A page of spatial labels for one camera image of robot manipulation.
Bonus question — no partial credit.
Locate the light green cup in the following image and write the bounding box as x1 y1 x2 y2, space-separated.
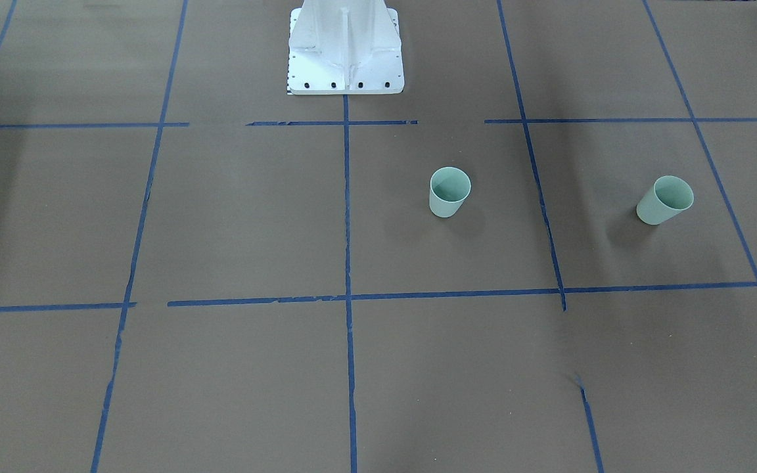
428 167 472 218
636 175 695 225

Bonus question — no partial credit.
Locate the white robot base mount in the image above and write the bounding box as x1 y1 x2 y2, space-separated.
287 1 405 95

